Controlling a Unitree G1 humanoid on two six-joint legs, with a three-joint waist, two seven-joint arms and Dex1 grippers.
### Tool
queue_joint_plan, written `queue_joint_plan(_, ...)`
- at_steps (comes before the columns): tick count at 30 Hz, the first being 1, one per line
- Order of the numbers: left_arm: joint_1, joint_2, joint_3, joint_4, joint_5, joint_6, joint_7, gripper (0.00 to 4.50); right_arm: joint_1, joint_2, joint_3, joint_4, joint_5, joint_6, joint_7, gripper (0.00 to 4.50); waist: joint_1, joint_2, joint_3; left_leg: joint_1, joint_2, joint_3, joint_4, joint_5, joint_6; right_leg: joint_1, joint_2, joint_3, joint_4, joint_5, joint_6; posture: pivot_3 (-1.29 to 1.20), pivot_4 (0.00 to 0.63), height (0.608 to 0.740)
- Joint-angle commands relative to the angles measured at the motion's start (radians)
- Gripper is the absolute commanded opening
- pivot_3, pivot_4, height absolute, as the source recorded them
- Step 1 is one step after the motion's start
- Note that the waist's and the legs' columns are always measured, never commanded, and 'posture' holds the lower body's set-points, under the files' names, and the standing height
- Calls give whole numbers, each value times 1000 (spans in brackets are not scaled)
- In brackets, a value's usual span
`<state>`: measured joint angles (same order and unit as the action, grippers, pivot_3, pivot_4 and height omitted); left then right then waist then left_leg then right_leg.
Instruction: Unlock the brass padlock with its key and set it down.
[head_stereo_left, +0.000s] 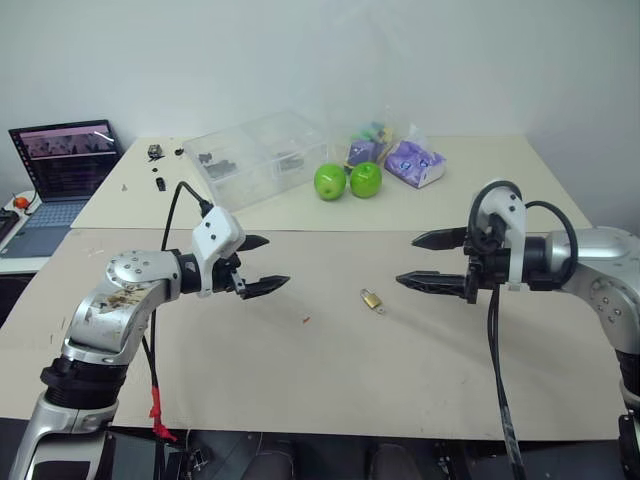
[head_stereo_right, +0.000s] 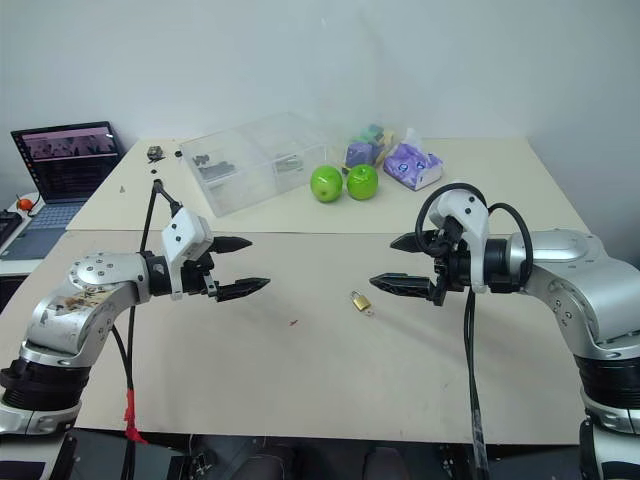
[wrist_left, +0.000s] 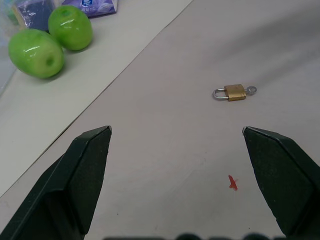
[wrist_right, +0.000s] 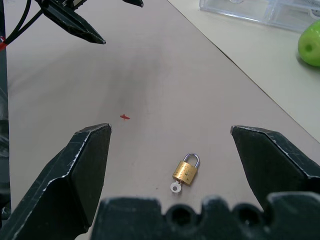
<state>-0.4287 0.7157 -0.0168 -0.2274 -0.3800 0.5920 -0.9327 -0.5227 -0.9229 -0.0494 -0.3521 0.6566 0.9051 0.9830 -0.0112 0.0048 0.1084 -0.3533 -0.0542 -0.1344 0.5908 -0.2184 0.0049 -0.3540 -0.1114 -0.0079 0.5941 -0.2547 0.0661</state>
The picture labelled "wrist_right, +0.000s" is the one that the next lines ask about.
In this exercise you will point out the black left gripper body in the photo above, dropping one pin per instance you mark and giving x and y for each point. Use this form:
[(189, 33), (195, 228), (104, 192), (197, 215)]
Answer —
[(60, 3)]

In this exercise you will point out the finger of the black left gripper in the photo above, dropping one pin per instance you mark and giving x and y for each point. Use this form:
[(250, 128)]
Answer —
[(75, 23), (135, 2)]

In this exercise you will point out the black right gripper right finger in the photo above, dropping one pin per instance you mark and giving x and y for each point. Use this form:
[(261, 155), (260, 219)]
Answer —
[(275, 165)]

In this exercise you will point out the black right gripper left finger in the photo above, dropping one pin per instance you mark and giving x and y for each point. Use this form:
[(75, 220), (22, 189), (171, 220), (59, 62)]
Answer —
[(57, 200)]

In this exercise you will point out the brass padlock with steel shackle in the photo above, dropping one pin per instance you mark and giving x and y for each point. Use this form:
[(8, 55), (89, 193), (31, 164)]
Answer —
[(185, 172)]

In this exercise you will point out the red mark on table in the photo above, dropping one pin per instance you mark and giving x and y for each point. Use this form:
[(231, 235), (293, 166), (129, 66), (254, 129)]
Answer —
[(124, 117)]

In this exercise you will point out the clear acrylic organizer box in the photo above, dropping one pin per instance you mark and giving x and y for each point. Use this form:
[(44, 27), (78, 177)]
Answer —
[(252, 10)]

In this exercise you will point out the green apple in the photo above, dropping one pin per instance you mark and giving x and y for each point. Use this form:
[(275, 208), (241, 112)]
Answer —
[(311, 45)]

